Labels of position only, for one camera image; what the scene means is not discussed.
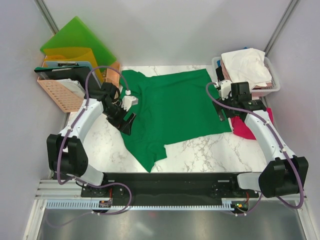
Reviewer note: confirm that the green t shirt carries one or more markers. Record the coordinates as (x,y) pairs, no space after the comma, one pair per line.
(171,108)

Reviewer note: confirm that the yellow plastic folder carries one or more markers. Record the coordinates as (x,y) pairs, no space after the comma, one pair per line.
(70,54)

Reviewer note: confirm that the blue clipboard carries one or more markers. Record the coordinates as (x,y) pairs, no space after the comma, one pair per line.
(53,64)

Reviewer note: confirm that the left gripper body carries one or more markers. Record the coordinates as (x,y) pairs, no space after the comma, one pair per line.
(115,114)

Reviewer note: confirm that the red t shirt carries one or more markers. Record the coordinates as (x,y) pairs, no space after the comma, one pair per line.
(242,127)

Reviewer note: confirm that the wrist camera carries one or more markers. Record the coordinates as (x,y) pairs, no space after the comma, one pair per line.
(224,89)
(128,101)

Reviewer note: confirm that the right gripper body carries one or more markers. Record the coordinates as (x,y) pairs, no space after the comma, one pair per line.
(229,113)

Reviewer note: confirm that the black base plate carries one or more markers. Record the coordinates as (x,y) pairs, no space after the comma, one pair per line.
(143,186)

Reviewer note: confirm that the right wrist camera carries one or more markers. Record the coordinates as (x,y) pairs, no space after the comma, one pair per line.
(224,89)

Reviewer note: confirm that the green plastic folder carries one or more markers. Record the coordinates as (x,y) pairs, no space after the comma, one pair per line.
(76,34)

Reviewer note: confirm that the white laundry basket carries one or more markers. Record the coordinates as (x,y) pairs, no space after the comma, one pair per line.
(257,92)

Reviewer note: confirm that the white cable duct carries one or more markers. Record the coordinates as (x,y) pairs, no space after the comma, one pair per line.
(72,204)

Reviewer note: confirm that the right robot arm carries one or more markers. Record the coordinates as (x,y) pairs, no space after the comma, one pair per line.
(285,172)

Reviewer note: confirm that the white t shirt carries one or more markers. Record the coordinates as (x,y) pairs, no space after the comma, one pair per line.
(246,65)

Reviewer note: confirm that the black binder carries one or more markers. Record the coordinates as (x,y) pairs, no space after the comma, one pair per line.
(75,73)

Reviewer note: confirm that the black t shirt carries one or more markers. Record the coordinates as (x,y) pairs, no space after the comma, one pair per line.
(219,73)

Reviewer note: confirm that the peach file organizer basket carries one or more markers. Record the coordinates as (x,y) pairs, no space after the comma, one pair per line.
(66,93)

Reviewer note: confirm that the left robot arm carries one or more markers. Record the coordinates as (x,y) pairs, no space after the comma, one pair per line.
(66,153)

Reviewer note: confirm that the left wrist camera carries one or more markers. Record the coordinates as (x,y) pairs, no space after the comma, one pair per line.
(128,101)

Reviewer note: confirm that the pink t shirt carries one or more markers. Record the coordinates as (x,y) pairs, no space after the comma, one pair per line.
(227,77)

